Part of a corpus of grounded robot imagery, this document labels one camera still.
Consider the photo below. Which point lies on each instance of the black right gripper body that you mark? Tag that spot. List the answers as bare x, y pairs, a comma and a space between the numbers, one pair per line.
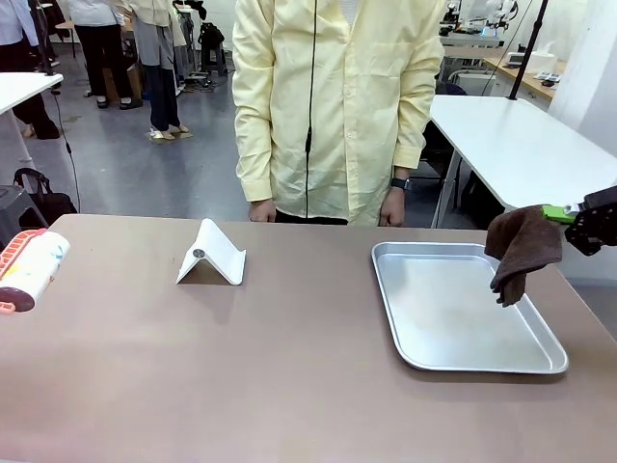
602, 200

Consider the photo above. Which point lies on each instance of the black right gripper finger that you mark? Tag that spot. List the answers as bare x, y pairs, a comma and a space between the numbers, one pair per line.
588, 236
559, 213

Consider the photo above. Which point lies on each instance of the brown towel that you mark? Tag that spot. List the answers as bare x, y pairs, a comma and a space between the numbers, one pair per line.
523, 246

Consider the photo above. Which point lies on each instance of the person's left hand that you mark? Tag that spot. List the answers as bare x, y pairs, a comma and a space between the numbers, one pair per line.
393, 212

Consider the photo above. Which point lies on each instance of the person's right hand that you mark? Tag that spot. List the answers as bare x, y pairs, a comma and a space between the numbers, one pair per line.
261, 211

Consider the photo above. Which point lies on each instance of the white table with grey legs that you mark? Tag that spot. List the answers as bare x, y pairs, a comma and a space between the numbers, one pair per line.
525, 144

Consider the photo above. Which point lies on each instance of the silver metal tray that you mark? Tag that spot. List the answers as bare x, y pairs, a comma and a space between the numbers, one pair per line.
463, 308

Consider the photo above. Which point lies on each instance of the wooden top workbench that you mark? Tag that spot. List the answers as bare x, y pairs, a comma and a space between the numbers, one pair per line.
520, 77

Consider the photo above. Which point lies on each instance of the white tissue box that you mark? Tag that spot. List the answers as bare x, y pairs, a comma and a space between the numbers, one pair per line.
549, 57

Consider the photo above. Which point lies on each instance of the black wrist watch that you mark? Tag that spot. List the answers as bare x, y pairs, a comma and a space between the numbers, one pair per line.
400, 183

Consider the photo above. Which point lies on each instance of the black stand pole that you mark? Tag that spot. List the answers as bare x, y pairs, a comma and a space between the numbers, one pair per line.
528, 48

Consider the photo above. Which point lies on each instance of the person in yellow coat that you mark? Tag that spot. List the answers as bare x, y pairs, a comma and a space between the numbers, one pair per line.
332, 106

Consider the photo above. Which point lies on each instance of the white folded lint roller stand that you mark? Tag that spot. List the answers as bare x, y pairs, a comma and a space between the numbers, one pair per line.
217, 255

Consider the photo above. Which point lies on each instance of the black step stool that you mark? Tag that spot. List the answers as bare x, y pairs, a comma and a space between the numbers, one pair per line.
212, 46

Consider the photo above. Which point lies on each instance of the bystander in grey apron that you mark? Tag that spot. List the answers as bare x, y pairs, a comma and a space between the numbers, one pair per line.
161, 72

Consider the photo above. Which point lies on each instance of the bystander in black trousers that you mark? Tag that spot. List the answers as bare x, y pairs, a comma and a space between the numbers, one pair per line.
103, 53

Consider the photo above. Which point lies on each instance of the black backpack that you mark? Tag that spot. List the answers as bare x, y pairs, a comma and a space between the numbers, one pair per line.
45, 202

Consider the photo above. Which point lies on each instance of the grey plastic stool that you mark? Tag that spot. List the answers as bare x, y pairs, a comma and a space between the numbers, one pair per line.
17, 212

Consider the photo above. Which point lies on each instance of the bystander in dark wide trousers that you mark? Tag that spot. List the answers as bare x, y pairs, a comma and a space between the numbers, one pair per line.
29, 72

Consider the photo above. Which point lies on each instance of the small white table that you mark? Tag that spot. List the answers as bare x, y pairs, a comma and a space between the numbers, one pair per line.
24, 89

